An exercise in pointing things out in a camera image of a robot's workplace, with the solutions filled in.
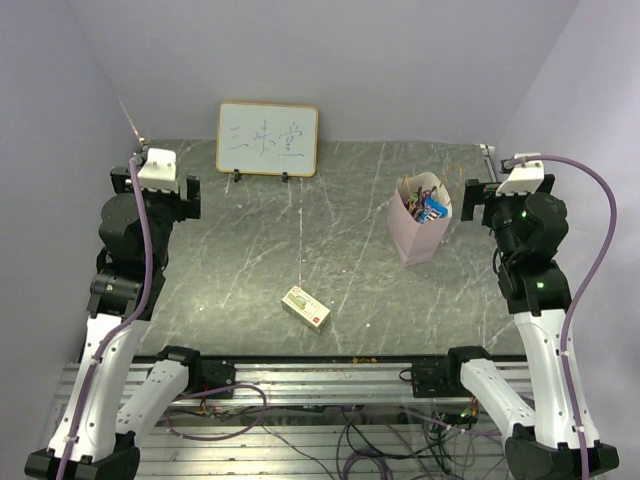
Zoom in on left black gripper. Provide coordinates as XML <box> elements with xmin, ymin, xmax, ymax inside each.
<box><xmin>110</xmin><ymin>166</ymin><xmax>199</xmax><ymax>267</ymax></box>

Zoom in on blue cookie bar wrapper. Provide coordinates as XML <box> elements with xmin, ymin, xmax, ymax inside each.
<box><xmin>416</xmin><ymin>197</ymin><xmax>448</xmax><ymax>224</ymax></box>

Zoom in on pink paper bag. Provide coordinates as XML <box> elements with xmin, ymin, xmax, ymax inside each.
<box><xmin>388</xmin><ymin>162</ymin><xmax>464</xmax><ymax>267</ymax></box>

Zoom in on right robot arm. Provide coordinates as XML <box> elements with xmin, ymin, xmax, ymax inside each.
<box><xmin>440</xmin><ymin>175</ymin><xmax>620</xmax><ymax>479</ymax></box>

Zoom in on white green small box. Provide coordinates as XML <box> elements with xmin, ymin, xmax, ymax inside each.
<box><xmin>281</xmin><ymin>286</ymin><xmax>331</xmax><ymax>332</ymax></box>

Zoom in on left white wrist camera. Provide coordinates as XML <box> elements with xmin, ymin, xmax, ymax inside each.
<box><xmin>137</xmin><ymin>148</ymin><xmax>179</xmax><ymax>193</ymax></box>

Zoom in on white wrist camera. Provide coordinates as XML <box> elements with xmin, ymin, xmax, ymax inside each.
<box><xmin>137</xmin><ymin>148</ymin><xmax>179</xmax><ymax>193</ymax></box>
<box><xmin>496</xmin><ymin>153</ymin><xmax>545</xmax><ymax>196</ymax></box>

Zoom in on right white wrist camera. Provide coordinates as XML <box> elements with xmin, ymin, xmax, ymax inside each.
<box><xmin>496</xmin><ymin>153</ymin><xmax>545</xmax><ymax>196</ymax></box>

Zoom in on white board with yellow frame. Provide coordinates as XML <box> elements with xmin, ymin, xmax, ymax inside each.
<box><xmin>216</xmin><ymin>101</ymin><xmax>319</xmax><ymax>178</ymax></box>

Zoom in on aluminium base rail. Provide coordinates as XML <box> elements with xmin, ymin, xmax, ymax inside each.
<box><xmin>52</xmin><ymin>357</ymin><xmax>584</xmax><ymax>406</ymax></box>

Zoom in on loose floor cables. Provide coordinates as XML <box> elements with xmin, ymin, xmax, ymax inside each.
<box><xmin>164</xmin><ymin>382</ymin><xmax>506</xmax><ymax>480</ymax></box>

